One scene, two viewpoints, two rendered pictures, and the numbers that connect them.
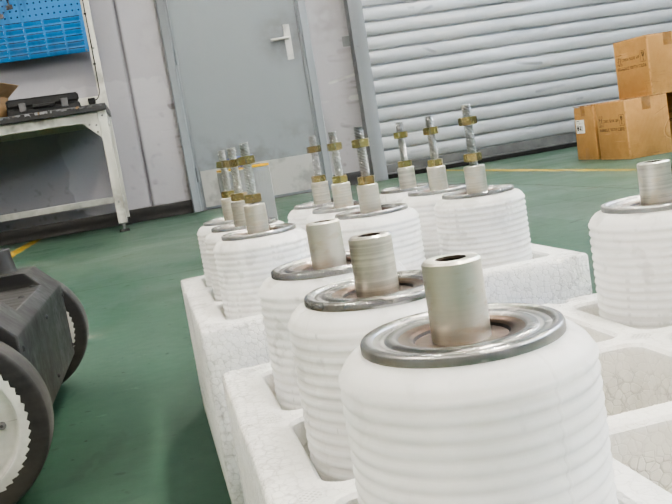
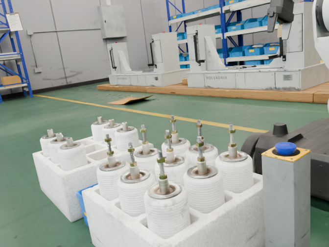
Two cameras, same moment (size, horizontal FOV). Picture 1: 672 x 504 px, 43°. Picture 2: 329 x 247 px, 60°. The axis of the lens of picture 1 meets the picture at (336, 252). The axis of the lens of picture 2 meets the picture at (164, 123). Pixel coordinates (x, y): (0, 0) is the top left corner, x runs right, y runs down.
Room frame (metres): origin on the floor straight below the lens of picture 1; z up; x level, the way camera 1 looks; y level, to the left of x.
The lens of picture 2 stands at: (1.65, -0.33, 0.54)
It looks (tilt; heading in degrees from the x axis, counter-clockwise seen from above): 14 degrees down; 155
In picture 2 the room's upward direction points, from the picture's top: 7 degrees counter-clockwise
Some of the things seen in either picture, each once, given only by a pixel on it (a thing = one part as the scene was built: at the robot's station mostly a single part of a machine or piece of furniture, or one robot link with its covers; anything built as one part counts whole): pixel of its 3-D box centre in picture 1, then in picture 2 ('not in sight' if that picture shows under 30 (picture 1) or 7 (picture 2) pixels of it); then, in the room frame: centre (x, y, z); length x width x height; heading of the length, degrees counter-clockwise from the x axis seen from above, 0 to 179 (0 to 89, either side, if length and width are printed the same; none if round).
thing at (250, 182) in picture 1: (249, 180); (173, 126); (0.85, 0.07, 0.30); 0.01 x 0.01 x 0.08
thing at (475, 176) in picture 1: (475, 180); (111, 161); (0.90, -0.16, 0.26); 0.02 x 0.02 x 0.03
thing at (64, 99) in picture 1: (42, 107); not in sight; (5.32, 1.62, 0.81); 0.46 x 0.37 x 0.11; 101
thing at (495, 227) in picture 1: (489, 277); (117, 194); (0.90, -0.16, 0.16); 0.10 x 0.10 x 0.18
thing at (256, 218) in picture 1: (256, 220); (175, 138); (0.85, 0.07, 0.26); 0.02 x 0.02 x 0.03
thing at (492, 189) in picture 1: (477, 193); (112, 165); (0.90, -0.16, 0.25); 0.08 x 0.08 x 0.01
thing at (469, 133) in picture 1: (470, 140); (109, 146); (0.90, -0.16, 0.31); 0.01 x 0.01 x 0.08
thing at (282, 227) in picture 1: (258, 233); (175, 141); (0.85, 0.07, 0.25); 0.08 x 0.08 x 0.01
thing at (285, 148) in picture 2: not in sight; (285, 149); (1.26, 0.12, 0.32); 0.04 x 0.04 x 0.02
